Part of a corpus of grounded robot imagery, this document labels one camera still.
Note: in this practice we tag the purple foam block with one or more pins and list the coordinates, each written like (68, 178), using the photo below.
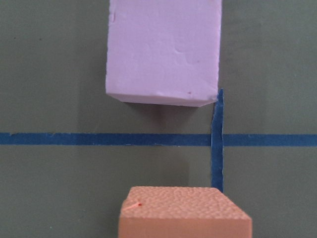
(164, 52)

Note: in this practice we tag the orange foam block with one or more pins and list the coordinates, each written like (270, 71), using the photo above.
(181, 212)

